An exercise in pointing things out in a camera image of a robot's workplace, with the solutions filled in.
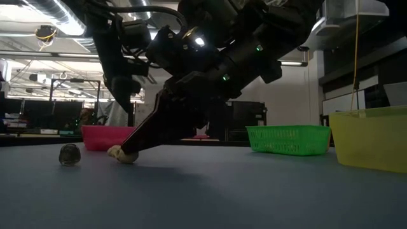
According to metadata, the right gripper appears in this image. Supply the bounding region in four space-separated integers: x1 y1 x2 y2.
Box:
120 18 306 156

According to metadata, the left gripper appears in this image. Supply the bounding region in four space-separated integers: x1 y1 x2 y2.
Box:
92 18 150 114

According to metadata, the cream plastic skull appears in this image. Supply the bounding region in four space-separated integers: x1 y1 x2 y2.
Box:
107 145 140 165

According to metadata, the white paper board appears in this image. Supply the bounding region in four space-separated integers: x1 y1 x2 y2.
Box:
135 101 156 127

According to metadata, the grey cloth sheet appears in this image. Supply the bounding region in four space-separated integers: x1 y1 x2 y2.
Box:
97 101 130 127

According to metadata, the person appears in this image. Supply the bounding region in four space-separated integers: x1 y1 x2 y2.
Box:
78 108 98 127

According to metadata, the background work table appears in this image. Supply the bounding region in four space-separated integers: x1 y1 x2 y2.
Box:
165 135 220 143

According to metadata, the pink round bowl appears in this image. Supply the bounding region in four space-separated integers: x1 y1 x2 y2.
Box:
81 125 138 152

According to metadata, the dark clear skull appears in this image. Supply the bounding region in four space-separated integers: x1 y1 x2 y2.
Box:
58 143 81 167

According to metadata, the black equipment cabinet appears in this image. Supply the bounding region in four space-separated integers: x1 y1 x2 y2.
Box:
208 101 268 144

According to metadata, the green plastic basket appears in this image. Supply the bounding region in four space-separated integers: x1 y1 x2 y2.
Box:
245 125 332 156

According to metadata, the yellow plastic bin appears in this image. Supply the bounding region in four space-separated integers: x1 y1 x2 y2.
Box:
329 105 407 174

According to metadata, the black left camera cable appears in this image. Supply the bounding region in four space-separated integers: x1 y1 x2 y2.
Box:
122 44 162 69

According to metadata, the black camera cable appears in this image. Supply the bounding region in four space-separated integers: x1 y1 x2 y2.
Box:
122 44 162 69
104 4 189 32

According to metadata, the black gantry frame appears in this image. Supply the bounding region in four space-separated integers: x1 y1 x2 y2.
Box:
49 78 102 128

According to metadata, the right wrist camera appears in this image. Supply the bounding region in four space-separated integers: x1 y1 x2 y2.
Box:
145 24 221 77

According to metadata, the silver round air duct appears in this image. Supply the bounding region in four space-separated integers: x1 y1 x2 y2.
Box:
128 0 153 20

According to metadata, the black right camera cable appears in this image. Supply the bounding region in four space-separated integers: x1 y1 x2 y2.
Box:
104 4 189 32

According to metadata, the ceiling cable reel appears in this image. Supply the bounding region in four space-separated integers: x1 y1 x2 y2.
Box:
34 24 58 43

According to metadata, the yellow hanging cable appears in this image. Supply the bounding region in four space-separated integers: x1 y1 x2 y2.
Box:
349 0 360 111

